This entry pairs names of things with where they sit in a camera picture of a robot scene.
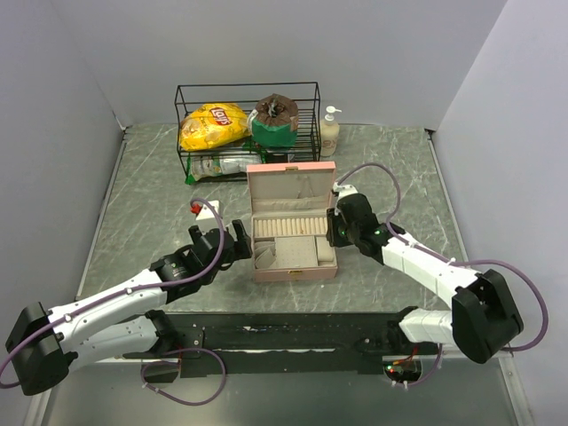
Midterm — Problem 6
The white green snack bag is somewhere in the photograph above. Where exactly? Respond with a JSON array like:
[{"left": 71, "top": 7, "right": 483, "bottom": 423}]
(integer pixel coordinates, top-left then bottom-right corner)
[{"left": 185, "top": 154, "right": 264, "bottom": 185}]

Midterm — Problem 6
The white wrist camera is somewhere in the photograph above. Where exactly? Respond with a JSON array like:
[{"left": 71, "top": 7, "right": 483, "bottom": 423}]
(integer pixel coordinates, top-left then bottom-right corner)
[
  {"left": 190, "top": 201, "right": 223, "bottom": 231},
  {"left": 332, "top": 182, "right": 359, "bottom": 202}
]

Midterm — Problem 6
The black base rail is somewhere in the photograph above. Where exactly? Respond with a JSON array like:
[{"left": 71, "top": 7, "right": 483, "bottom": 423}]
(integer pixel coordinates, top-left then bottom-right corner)
[{"left": 127, "top": 312, "right": 438, "bottom": 378}]

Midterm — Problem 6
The yellow Lays chips bag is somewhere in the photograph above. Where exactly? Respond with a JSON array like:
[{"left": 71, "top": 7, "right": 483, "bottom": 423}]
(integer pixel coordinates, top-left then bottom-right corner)
[{"left": 178, "top": 103, "right": 250, "bottom": 152}]

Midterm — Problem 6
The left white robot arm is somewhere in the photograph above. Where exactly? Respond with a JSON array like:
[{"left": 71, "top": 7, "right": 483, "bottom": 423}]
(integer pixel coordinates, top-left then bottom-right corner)
[{"left": 3, "top": 220, "right": 252, "bottom": 396}]

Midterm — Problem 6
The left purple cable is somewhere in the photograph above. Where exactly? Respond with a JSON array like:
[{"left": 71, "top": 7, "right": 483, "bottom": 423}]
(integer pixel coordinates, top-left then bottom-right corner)
[{"left": 0, "top": 196, "right": 226, "bottom": 390}]

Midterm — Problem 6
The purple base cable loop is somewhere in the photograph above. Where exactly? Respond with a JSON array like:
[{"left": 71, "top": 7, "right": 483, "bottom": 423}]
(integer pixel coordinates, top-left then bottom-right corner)
[{"left": 140, "top": 344, "right": 227, "bottom": 406}]

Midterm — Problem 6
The brown green wrapped package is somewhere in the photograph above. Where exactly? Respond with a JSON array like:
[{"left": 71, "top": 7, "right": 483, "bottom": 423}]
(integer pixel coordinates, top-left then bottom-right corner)
[{"left": 248, "top": 93, "right": 299, "bottom": 149}]

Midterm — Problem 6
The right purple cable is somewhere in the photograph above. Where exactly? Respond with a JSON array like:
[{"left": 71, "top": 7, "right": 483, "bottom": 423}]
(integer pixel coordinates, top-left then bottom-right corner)
[{"left": 335, "top": 162, "right": 549, "bottom": 353}]

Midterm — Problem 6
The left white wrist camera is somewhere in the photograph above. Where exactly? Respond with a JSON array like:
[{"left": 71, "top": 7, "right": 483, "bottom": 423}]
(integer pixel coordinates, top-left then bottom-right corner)
[{"left": 190, "top": 201, "right": 223, "bottom": 231}]

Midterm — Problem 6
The cream pump lotion bottle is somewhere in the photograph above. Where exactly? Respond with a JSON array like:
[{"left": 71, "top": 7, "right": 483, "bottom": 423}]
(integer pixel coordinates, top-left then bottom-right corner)
[{"left": 320, "top": 106, "right": 342, "bottom": 157}]

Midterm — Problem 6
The pink jewelry box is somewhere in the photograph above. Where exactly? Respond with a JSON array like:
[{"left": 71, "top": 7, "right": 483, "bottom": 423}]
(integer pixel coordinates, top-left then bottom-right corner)
[{"left": 247, "top": 162, "right": 337, "bottom": 282}]

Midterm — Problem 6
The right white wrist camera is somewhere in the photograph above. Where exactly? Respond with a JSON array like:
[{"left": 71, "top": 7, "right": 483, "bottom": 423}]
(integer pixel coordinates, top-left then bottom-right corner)
[{"left": 332, "top": 182, "right": 359, "bottom": 202}]

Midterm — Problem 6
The black wire shelf rack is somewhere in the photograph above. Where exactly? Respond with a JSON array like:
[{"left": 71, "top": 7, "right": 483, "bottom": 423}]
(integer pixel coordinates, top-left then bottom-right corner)
[{"left": 174, "top": 81, "right": 322, "bottom": 185}]

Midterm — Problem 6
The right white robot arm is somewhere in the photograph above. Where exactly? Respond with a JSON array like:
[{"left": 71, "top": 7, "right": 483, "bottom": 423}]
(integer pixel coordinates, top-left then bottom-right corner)
[{"left": 327, "top": 191, "right": 524, "bottom": 364}]

